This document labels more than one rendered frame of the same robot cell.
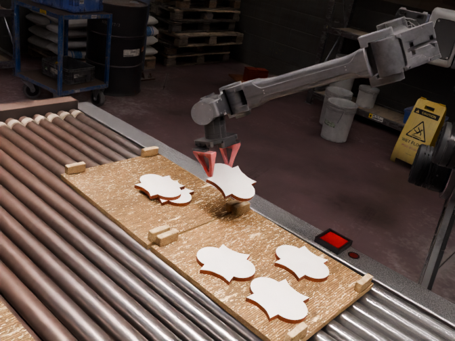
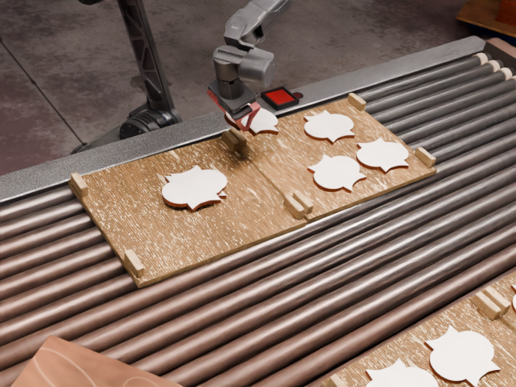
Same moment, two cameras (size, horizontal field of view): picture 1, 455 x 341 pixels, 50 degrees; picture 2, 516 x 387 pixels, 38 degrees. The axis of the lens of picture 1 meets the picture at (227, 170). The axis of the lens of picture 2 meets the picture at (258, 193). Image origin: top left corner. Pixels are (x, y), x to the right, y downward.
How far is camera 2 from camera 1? 1.68 m
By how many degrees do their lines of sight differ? 67
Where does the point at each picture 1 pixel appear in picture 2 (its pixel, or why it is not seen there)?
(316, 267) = (338, 120)
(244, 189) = (263, 114)
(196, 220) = (256, 178)
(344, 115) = not seen: outside the picture
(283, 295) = (379, 150)
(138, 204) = (223, 217)
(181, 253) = (319, 200)
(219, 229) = (272, 165)
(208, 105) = (272, 61)
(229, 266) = (344, 171)
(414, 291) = (345, 82)
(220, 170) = not seen: hidden behind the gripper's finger
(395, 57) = not seen: outside the picture
